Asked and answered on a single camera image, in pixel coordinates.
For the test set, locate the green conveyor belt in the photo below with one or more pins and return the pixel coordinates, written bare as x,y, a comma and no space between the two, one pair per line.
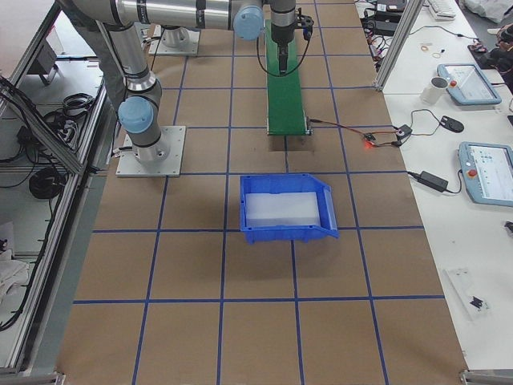
286,115

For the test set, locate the aluminium frame post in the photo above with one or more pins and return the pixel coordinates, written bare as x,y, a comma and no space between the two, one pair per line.
401,34

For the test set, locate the teach pendant far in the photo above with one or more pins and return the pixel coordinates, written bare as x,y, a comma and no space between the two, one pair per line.
471,87

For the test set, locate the small controller board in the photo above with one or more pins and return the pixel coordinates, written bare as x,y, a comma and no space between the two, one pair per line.
403,132

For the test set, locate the black power adapter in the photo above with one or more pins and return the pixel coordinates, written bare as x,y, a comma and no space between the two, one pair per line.
430,180

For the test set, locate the teach pendant near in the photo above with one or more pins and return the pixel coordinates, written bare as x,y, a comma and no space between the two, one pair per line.
487,172

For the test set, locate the white cup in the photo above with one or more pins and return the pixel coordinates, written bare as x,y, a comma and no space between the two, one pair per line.
434,90

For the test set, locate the clear plastic sheet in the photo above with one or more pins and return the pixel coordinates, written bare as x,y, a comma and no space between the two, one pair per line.
474,306

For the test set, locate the teach pendant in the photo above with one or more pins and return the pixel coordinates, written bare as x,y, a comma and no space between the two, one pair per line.
471,87
487,172

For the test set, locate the black mouse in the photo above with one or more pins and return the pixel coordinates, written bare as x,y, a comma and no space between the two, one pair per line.
451,124

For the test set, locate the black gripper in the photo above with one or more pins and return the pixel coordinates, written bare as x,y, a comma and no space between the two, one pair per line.
282,37

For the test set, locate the blue plastic bin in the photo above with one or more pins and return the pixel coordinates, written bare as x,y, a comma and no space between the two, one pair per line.
286,207

